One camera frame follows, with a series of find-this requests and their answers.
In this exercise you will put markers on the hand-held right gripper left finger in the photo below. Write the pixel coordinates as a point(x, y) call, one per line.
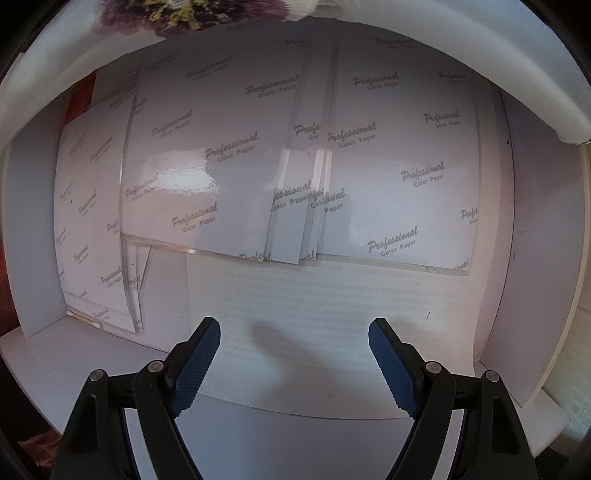
point(196, 369)

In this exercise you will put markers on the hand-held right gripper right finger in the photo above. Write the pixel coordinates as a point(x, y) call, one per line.
point(395, 369)

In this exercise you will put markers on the plain white text paper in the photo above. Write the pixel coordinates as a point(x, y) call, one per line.
point(323, 314)

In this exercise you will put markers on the white cotton swab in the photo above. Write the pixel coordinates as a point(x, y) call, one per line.
point(87, 319)

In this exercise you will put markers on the stack of glossy paper sheets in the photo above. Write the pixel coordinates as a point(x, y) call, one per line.
point(207, 161)

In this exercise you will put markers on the white floral embroidered cloth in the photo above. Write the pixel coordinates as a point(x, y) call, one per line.
point(207, 14)

